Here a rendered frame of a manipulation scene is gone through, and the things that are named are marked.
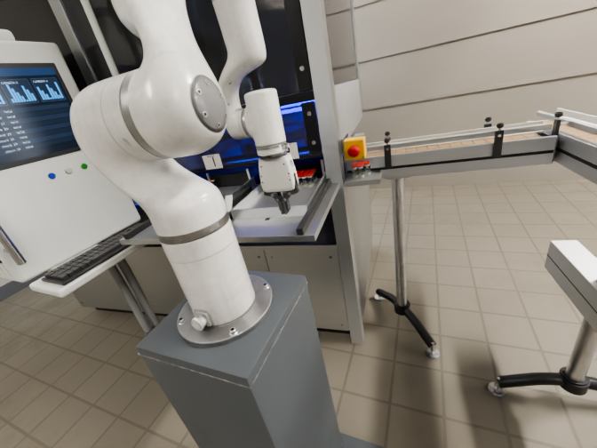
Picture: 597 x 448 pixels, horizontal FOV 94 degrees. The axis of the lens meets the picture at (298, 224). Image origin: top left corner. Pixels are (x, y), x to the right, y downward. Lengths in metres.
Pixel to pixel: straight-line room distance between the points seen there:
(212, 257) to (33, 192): 0.98
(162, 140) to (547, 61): 3.19
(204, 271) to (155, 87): 0.27
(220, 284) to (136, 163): 0.23
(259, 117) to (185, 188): 0.34
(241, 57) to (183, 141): 0.38
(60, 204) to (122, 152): 0.94
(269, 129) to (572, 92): 2.99
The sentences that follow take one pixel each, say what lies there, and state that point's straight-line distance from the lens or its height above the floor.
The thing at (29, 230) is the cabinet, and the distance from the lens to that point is 1.36.
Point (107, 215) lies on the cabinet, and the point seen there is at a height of 0.89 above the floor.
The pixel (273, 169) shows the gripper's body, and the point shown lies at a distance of 0.77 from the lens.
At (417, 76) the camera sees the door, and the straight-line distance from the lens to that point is 3.22.
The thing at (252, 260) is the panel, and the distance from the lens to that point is 1.39.
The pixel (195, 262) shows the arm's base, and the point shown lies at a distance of 0.47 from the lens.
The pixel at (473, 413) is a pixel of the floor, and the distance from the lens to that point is 1.45.
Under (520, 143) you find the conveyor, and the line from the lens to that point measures 1.21.
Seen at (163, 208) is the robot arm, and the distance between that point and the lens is 0.45.
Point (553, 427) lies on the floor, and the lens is 1.51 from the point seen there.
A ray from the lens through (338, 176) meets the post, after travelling 1.07.
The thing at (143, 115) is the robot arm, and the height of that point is 1.23.
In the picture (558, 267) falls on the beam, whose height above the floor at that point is 0.49.
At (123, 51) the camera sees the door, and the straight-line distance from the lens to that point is 1.42.
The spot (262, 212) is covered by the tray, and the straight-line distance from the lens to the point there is 0.88.
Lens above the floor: 1.22
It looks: 25 degrees down
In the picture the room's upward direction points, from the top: 12 degrees counter-clockwise
